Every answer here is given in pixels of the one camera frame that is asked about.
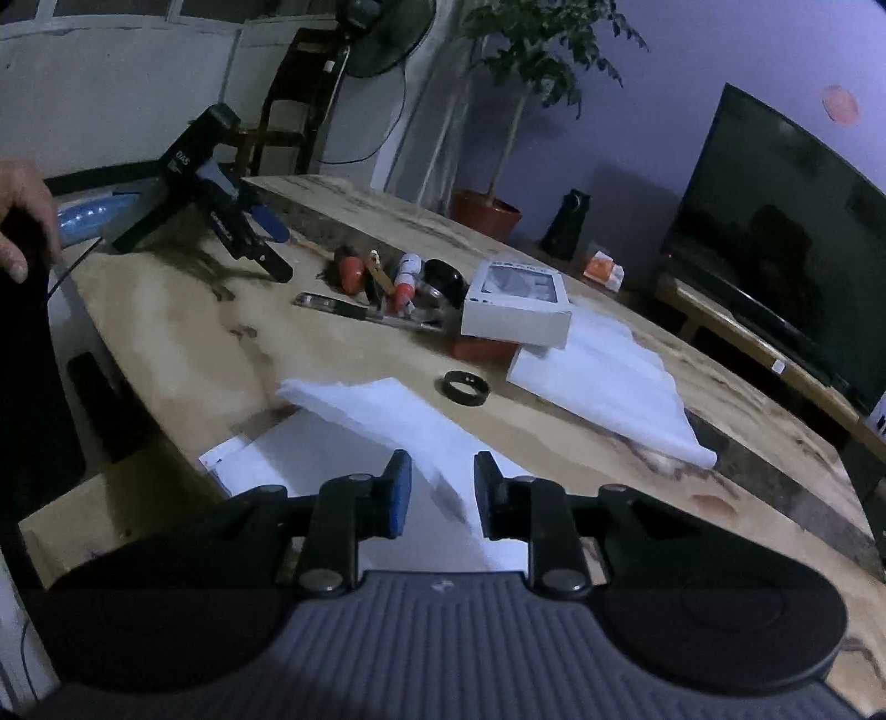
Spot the person's left hand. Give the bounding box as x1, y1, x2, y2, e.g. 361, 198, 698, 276
0, 159, 63, 282

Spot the black fan cable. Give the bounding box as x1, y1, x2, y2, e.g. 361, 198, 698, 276
315, 59, 411, 167

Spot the black speaker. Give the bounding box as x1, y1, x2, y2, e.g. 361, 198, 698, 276
538, 188, 592, 262

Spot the black ring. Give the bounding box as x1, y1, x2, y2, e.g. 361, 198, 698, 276
443, 370, 487, 407

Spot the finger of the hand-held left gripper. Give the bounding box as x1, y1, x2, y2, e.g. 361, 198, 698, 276
235, 187, 287, 244

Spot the terracotta plant pot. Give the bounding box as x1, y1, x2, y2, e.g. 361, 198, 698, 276
450, 188, 524, 243

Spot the white red glue tube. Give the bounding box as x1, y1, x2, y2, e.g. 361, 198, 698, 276
389, 253, 425, 314

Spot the white cardboard box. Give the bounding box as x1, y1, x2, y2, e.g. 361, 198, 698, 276
460, 261, 573, 349

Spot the low wooden cabinet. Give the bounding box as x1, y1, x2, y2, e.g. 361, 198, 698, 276
516, 235, 662, 312

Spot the wooden chair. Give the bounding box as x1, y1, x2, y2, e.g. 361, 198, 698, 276
231, 28, 342, 182

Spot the blue plastic jug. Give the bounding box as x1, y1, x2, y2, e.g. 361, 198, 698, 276
56, 192, 146, 245

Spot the small red black gadget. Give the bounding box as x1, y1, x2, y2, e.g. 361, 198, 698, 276
336, 253, 367, 296

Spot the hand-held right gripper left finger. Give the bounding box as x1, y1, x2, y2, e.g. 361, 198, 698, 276
225, 450, 414, 600

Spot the sheer curtain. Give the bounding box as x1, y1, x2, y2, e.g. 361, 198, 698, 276
374, 42, 478, 209

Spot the black oval case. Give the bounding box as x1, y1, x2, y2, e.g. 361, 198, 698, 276
422, 258, 467, 310

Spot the flat screen television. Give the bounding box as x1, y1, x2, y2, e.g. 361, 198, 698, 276
657, 81, 886, 418

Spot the pink round wall sticker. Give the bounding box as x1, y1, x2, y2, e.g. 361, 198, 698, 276
821, 84, 861, 126

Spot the green potted tree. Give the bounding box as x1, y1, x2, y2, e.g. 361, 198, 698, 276
443, 0, 650, 209

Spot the person's black trouser leg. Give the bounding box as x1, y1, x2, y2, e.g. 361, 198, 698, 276
0, 208, 87, 589

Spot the orange tissue pack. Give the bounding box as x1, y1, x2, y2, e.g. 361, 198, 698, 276
581, 253, 625, 293

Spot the white tissue sheet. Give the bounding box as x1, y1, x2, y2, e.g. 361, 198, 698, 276
507, 305, 719, 466
275, 377, 535, 555

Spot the small metal tube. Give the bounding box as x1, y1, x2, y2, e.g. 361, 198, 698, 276
365, 250, 390, 307

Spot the wooden television stand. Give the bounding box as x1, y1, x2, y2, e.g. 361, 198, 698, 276
652, 272, 886, 448

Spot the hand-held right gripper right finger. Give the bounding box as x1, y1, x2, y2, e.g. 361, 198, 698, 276
474, 451, 700, 600

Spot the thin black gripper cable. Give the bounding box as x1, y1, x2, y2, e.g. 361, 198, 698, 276
43, 234, 106, 300

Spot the red round object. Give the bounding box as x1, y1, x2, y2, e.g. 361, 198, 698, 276
451, 335, 522, 362

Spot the silver metal tool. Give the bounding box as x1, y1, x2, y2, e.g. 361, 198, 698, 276
294, 291, 447, 335

